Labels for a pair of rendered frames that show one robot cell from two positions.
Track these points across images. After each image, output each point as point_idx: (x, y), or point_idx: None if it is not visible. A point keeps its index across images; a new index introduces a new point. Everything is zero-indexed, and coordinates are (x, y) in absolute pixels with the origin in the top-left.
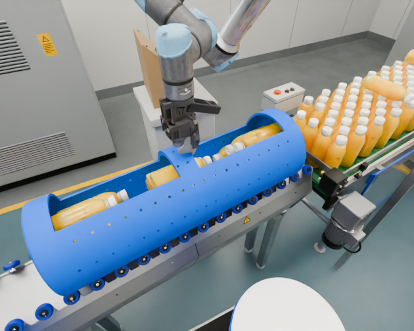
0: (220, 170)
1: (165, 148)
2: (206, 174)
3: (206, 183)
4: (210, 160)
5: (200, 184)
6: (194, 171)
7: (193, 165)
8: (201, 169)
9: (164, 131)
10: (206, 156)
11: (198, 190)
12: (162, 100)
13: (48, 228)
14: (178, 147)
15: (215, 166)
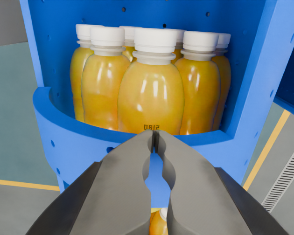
0: (280, 64)
1: (58, 164)
2: (255, 123)
3: (262, 126)
4: (171, 36)
5: (255, 142)
6: (230, 156)
7: (214, 156)
8: (240, 135)
9: None
10: (145, 40)
11: (254, 148)
12: None
13: None
14: (94, 155)
15: (266, 78)
